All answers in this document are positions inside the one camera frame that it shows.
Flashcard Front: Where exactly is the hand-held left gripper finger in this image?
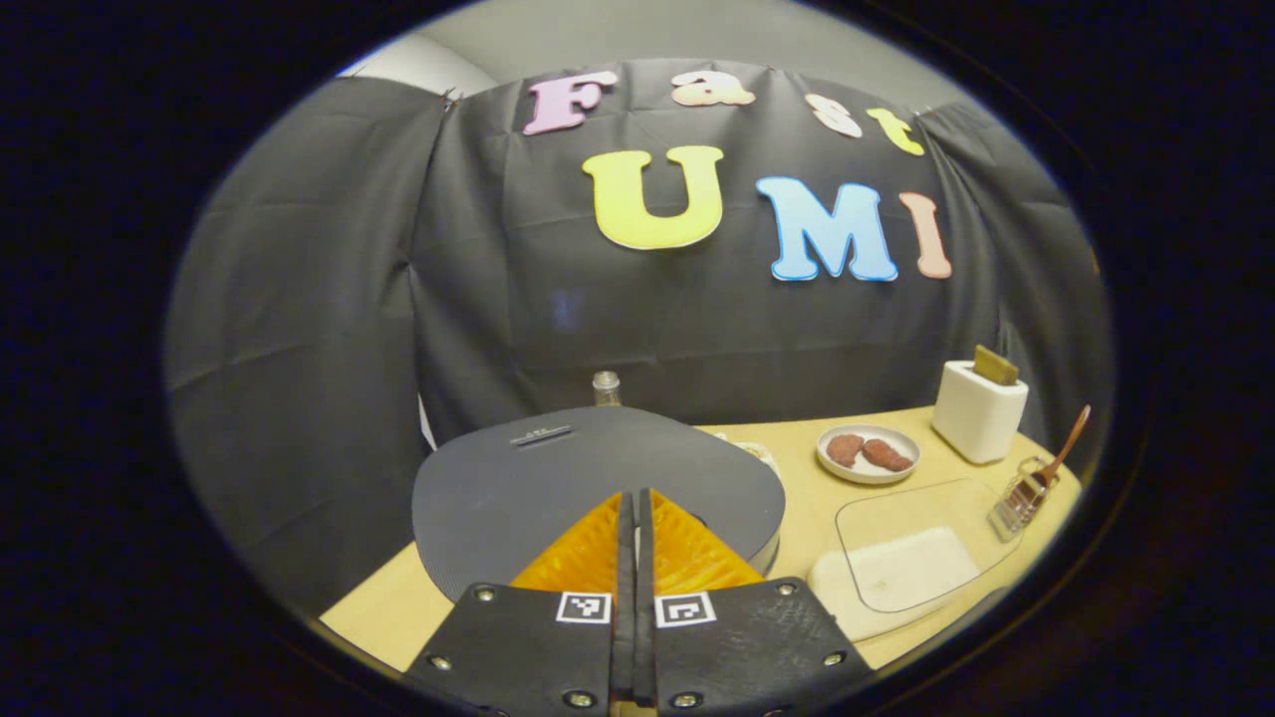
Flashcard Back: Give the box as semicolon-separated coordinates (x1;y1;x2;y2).
637;488;876;717
403;490;637;717

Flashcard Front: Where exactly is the grey rice cooker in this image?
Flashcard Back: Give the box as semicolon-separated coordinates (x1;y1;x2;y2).
411;405;786;603

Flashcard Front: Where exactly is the metal wire chopstick holder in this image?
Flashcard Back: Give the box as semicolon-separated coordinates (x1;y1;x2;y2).
988;455;1057;542

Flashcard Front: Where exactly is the brown wooden spoon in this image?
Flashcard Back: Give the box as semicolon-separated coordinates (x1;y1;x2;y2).
1036;404;1092;489

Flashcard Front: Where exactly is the white divided bean dish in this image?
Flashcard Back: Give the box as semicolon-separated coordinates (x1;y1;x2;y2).
712;430;783;474

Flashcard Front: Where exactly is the white round plate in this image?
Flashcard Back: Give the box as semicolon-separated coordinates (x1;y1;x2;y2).
816;424;921;486

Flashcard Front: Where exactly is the clear glass container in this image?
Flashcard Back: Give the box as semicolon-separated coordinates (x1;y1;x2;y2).
807;478;1027;643

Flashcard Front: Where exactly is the white toaster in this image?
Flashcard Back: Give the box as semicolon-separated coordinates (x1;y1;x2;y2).
931;359;1030;465

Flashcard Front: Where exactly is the black backdrop cloth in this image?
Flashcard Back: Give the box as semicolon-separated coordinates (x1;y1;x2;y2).
164;58;1115;618

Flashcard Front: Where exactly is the brown toast slice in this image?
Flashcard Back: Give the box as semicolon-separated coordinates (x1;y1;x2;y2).
973;345;1021;386

